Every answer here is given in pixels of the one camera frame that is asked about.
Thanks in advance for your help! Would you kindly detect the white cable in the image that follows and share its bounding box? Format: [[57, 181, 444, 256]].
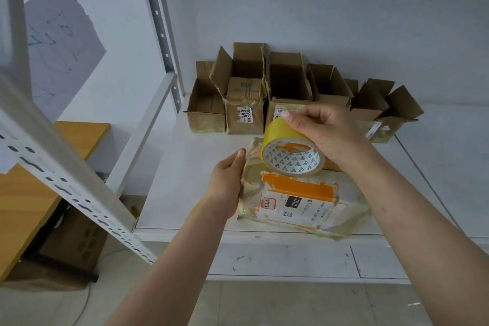
[[72, 249, 128, 326]]

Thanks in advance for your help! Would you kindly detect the tipped open cardboard box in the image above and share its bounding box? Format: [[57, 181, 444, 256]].
[[345, 78, 425, 144]]

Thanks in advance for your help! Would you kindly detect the person's right hand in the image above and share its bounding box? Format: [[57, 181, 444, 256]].
[[281, 104, 378, 174]]

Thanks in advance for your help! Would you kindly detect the person's left hand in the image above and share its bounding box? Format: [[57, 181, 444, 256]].
[[202, 148, 247, 220]]

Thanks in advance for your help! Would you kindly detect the grey paper sheet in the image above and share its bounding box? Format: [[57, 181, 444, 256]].
[[23, 0, 107, 123]]

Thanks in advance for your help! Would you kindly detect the small open cardboard box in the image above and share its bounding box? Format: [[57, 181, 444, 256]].
[[184, 61, 227, 134]]

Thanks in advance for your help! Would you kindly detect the tall labelled open cardboard box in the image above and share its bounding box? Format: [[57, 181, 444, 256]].
[[209, 43, 267, 135]]

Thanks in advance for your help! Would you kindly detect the printed brown cardboard box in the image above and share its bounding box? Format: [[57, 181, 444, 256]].
[[38, 205, 110, 274]]

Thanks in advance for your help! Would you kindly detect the wide open cardboard box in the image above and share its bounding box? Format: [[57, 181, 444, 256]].
[[264, 51, 315, 128]]

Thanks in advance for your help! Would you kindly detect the low open cardboard box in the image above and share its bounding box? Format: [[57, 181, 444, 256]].
[[306, 64, 355, 109]]

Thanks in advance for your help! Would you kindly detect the person's left forearm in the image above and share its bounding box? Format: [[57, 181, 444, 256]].
[[104, 198, 231, 326]]

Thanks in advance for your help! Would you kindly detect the yellow tape roll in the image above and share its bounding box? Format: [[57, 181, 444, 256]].
[[261, 116, 326, 178]]

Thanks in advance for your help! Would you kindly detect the person's right forearm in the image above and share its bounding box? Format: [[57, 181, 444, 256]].
[[343, 149, 489, 326]]

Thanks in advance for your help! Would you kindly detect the white metal shelving rack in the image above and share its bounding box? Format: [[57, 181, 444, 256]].
[[0, 0, 489, 285]]

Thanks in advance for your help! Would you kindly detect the wooden table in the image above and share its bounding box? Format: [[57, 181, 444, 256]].
[[0, 121, 111, 283]]

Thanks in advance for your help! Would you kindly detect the taped parcel with orange label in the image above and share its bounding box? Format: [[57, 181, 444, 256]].
[[236, 137, 372, 241]]

